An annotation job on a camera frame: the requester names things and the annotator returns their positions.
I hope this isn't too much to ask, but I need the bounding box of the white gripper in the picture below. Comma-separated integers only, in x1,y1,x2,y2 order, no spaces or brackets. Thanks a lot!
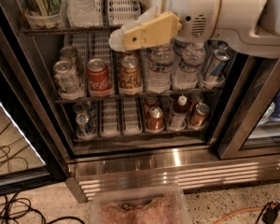
109,0,267,52

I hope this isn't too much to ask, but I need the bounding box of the clear water bottle top shelf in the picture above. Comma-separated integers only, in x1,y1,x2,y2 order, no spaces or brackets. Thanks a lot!
66,0,102,28

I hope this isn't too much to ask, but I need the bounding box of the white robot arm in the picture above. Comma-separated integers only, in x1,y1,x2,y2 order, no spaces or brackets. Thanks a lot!
109,0,280,58

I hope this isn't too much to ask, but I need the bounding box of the white empty shelf glide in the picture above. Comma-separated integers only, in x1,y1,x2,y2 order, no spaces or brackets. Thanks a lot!
107,0,141,26

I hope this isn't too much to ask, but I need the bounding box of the water bottle rear right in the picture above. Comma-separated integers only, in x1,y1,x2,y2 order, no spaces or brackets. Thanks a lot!
174,39,189,56

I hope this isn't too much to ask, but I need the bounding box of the water bottle front left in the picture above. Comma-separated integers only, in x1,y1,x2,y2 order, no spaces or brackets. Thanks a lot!
148,44,175,93

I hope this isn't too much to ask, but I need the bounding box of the water bottle front right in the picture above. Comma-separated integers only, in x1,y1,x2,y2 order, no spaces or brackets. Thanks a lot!
172,43,205,90

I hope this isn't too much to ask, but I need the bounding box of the small white-capped bottle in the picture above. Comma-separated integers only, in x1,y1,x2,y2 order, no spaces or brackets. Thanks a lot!
169,95,188,131

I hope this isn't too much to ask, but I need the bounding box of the stainless steel display fridge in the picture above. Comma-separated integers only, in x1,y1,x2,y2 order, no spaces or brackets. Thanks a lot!
0,0,280,203

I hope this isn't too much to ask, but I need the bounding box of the right glass fridge door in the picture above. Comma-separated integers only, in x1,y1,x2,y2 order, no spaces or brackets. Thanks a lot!
217,58,280,160

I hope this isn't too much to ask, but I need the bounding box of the open glass fridge door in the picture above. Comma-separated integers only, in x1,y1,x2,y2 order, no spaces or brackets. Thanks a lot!
0,26,67,196

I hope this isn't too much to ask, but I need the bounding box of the slim silver can rear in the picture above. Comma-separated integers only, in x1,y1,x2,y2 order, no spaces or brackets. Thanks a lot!
210,40,228,53

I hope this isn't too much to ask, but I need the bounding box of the slim silver can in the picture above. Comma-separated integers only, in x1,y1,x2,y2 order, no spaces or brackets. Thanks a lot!
210,40,228,53
203,49,231,82

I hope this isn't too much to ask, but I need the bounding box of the orange can front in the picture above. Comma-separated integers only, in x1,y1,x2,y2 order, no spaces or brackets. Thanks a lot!
119,56,142,89

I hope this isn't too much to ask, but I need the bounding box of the slim silver can front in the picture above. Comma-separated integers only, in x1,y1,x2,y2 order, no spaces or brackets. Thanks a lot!
203,49,231,82

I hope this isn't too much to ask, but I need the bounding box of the red can rear bottom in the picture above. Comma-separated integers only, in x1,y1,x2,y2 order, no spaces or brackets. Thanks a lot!
144,96,160,115

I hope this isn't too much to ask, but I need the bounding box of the red coca-cola can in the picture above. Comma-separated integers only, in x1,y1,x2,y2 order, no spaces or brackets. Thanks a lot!
87,58,111,92

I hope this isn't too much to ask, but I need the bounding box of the bronze can rear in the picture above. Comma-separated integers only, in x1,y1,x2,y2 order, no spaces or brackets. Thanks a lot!
189,92,203,113

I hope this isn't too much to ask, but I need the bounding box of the bronze can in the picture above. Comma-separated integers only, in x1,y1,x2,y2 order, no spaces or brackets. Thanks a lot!
189,92,203,113
189,104,210,127

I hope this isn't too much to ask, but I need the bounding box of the silver can rear left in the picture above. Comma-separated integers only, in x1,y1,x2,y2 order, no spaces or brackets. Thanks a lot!
60,46,79,67

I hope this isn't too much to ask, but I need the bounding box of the red can front bottom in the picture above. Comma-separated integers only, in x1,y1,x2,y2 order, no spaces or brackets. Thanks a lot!
147,106,163,131

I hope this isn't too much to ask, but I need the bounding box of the bronze can front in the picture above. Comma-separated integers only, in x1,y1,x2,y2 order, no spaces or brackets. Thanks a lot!
189,104,210,127

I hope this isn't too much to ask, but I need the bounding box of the silver can front left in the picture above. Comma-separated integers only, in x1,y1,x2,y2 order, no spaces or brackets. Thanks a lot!
53,61,80,93

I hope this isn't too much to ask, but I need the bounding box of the blue silver can rear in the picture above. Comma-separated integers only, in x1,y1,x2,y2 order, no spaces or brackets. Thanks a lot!
72,102,95,117

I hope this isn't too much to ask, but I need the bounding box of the blue silver can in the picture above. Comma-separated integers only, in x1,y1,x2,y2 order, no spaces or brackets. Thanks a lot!
76,112,93,136
72,102,95,117

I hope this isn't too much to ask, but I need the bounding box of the blue silver can front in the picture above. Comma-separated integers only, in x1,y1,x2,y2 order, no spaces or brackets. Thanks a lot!
76,112,93,136

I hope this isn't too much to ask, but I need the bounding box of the white can behind glass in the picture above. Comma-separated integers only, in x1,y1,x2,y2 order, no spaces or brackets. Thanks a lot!
259,103,275,125

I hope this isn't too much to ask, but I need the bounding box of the clear plastic bin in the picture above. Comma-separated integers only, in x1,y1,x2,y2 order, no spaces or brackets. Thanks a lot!
91,184,190,224

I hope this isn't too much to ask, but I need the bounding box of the black plug adapter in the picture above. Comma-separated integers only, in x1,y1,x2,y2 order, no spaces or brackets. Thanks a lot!
261,202,280,224

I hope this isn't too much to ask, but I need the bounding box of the orange cable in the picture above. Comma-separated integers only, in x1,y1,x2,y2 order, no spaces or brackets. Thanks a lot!
213,195,280,224

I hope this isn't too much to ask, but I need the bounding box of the black cable bundle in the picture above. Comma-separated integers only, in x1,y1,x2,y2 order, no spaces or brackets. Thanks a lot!
0,192,86,224

